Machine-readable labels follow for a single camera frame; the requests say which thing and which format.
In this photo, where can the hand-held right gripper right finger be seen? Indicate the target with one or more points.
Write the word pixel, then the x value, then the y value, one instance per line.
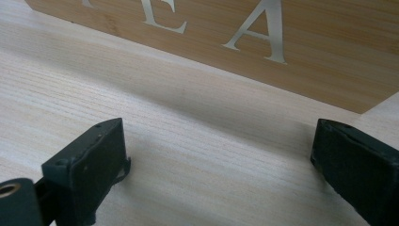
pixel 360 169

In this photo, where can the lettered wooden box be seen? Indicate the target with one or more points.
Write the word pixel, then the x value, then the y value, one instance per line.
pixel 313 40

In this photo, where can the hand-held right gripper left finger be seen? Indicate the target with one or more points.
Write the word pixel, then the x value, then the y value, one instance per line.
pixel 84 169

